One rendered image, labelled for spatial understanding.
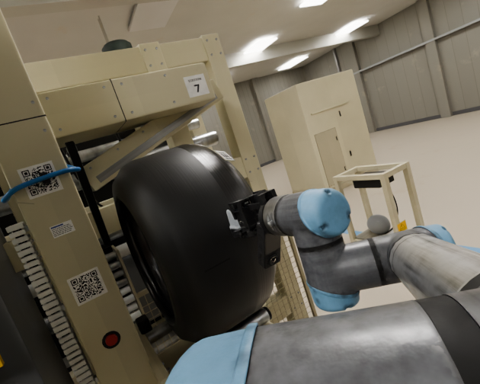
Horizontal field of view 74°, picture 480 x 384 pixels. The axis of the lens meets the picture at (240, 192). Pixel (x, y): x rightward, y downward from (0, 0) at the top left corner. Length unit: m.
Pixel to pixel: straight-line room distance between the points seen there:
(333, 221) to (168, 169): 0.50
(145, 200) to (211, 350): 0.67
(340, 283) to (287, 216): 0.13
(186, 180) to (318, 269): 0.44
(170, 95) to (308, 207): 0.90
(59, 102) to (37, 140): 0.31
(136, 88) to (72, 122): 0.25
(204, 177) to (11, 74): 0.51
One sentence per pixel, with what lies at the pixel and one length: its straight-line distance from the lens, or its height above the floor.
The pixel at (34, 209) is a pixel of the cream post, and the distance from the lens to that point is 0.91.
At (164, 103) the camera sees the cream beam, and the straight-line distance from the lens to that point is 1.27.
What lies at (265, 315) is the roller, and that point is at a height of 0.91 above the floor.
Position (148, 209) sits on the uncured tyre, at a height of 1.36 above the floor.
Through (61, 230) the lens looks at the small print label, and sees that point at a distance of 0.91.
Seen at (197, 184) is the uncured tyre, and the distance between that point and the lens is 0.82.
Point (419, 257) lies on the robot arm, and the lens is 0.38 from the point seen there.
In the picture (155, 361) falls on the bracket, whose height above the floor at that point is 0.95.
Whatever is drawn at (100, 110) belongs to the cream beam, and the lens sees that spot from 1.21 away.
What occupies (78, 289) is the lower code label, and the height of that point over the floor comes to 1.22.
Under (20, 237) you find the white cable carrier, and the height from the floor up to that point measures 1.40.
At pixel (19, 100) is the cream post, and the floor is 1.70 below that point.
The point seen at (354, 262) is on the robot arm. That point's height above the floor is 1.22.
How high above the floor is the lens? 1.45
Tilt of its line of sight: 9 degrees down
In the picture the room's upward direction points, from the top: 19 degrees counter-clockwise
